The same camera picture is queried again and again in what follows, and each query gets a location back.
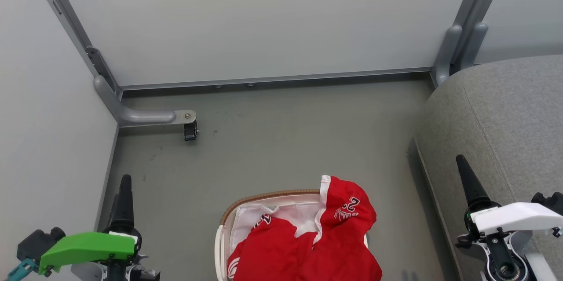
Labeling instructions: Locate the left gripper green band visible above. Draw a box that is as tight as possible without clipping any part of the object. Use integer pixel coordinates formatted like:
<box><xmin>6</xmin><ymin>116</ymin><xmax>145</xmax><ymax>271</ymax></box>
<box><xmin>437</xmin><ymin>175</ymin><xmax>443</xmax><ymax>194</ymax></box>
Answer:
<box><xmin>7</xmin><ymin>175</ymin><xmax>161</xmax><ymax>281</ymax></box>

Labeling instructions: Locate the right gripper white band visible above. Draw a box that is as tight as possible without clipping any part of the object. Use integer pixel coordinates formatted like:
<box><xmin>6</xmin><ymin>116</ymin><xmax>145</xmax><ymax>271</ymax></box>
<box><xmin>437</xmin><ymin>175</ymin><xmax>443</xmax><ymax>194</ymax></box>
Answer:
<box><xmin>455</xmin><ymin>154</ymin><xmax>563</xmax><ymax>281</ymax></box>

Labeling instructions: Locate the red sports jersey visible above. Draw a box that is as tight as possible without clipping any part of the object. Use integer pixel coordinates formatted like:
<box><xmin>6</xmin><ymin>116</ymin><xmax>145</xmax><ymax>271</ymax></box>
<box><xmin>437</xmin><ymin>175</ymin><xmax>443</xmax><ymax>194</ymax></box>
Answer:
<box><xmin>227</xmin><ymin>175</ymin><xmax>383</xmax><ymax>281</ymax></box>

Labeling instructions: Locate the grey fabric sofa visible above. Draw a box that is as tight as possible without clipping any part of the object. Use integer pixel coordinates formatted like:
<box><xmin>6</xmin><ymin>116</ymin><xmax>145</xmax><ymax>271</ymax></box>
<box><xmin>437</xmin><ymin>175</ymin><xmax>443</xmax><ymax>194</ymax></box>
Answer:
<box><xmin>414</xmin><ymin>55</ymin><xmax>563</xmax><ymax>281</ymax></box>

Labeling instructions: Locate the grey partition foot leg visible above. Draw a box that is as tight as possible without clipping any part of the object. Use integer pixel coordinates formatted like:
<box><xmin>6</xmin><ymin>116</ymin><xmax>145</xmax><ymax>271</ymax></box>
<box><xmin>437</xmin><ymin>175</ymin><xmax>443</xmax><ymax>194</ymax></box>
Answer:
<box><xmin>93</xmin><ymin>74</ymin><xmax>197</xmax><ymax>128</ymax></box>

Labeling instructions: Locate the black caster wheel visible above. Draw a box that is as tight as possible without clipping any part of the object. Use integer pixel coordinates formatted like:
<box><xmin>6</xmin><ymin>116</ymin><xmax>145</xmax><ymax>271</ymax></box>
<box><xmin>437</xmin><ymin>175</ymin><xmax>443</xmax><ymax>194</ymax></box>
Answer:
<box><xmin>183</xmin><ymin>121</ymin><xmax>199</xmax><ymax>142</ymax></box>

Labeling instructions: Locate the white laundry basket brown rim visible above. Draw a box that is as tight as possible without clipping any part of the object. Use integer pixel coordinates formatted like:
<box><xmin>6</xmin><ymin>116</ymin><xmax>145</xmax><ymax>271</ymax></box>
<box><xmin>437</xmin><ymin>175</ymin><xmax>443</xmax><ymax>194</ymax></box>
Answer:
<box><xmin>215</xmin><ymin>189</ymin><xmax>370</xmax><ymax>281</ymax></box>

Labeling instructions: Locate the white basket liner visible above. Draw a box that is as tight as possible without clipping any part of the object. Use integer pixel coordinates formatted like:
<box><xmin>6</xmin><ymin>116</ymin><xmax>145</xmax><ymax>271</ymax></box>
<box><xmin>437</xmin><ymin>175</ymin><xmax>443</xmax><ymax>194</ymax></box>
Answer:
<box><xmin>229</xmin><ymin>202</ymin><xmax>322</xmax><ymax>253</ymax></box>

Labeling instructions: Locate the grey partition post with feet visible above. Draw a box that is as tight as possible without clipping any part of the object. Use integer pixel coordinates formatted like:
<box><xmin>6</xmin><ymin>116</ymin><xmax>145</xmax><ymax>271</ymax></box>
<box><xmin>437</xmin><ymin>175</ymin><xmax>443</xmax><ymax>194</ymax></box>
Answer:
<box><xmin>431</xmin><ymin>0</ymin><xmax>512</xmax><ymax>88</ymax></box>

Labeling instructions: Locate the grey slanted partition post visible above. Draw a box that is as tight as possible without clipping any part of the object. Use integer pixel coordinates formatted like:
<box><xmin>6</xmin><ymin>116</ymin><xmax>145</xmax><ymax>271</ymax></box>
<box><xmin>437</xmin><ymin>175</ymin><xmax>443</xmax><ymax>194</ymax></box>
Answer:
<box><xmin>26</xmin><ymin>0</ymin><xmax>121</xmax><ymax>95</ymax></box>

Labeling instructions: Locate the grey partition bottom rail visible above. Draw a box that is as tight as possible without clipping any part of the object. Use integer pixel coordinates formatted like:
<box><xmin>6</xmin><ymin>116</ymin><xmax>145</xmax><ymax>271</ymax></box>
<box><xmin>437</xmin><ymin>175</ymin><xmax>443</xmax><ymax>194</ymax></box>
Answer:
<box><xmin>120</xmin><ymin>67</ymin><xmax>434</xmax><ymax>92</ymax></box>

